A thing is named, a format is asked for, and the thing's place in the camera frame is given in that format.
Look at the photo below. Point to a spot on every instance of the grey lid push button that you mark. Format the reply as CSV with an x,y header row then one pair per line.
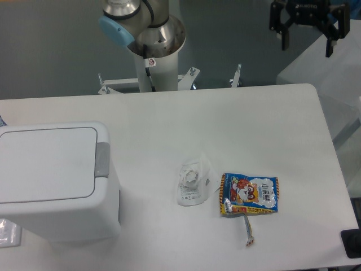
x,y
102,159

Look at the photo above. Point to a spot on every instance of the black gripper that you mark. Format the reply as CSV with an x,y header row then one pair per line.
x,y
332,20

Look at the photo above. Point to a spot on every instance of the clear plastic bag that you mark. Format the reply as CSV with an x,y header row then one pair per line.
x,y
10,234

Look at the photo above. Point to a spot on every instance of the black device at edge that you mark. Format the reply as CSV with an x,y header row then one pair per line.
x,y
351,242

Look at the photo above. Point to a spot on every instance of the blue yellow snack bag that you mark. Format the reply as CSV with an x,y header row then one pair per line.
x,y
248,195

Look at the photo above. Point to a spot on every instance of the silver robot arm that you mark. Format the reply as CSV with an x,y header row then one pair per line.
x,y
147,29

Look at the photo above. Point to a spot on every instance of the white plastic trash can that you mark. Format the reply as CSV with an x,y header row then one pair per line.
x,y
79,219

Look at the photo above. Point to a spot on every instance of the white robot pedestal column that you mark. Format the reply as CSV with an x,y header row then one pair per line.
x,y
157,74

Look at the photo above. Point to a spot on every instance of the white trash can lid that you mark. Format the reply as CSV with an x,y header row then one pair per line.
x,y
47,164

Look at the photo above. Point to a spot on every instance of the crumpled white paper wrapper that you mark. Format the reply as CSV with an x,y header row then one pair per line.
x,y
198,180

